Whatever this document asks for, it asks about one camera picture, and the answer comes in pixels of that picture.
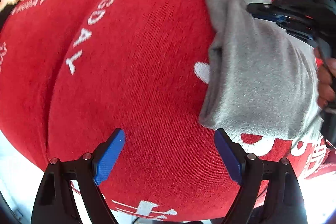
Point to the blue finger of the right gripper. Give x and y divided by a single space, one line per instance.
266 12

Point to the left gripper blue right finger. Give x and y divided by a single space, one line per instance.
269 190

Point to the person's right hand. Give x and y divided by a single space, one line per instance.
326 93

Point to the grey knit sweater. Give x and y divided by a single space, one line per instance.
261 80

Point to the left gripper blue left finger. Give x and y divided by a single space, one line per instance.
55 201

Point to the red printed bed blanket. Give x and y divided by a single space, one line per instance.
74 70

